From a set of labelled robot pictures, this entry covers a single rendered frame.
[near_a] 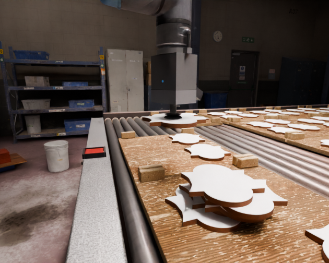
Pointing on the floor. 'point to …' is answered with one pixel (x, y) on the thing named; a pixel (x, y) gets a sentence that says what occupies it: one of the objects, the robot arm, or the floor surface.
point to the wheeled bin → (215, 99)
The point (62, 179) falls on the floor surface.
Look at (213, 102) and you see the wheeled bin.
